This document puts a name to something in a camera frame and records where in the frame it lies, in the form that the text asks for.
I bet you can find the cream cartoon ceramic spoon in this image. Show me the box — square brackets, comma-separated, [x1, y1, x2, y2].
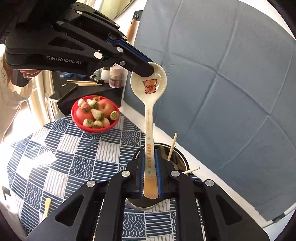
[43, 197, 51, 219]

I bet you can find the cream capybara ceramic spoon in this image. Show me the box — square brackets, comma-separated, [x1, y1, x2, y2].
[130, 62, 167, 199]

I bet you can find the operator hand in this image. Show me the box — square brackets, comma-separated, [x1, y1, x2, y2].
[20, 69, 41, 78]

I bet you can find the black side shelf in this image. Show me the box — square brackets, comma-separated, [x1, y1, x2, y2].
[57, 83, 123, 115]

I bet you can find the wooden chopstick leaning in cup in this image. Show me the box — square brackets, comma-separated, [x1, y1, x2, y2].
[183, 166, 200, 175]

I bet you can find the small pink jar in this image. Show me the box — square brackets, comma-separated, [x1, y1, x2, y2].
[109, 66, 123, 88]

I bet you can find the black utensil holder cup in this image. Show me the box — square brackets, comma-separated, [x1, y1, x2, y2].
[126, 143, 189, 211]

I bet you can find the red apple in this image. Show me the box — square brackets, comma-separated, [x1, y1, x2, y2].
[98, 99, 114, 118]

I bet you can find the wooden chopstick upright in cup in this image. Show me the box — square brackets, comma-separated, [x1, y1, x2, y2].
[167, 132, 178, 161]

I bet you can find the blue white patterned tablecloth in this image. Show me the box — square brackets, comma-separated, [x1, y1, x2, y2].
[6, 114, 206, 241]

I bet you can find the red fruit bowl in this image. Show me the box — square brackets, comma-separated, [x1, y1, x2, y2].
[71, 95, 120, 134]

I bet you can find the grey-blue backdrop cloth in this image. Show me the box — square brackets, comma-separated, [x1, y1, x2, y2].
[134, 1, 295, 220]

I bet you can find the wooden handled hanging tool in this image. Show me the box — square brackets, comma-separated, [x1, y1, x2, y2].
[126, 10, 143, 42]

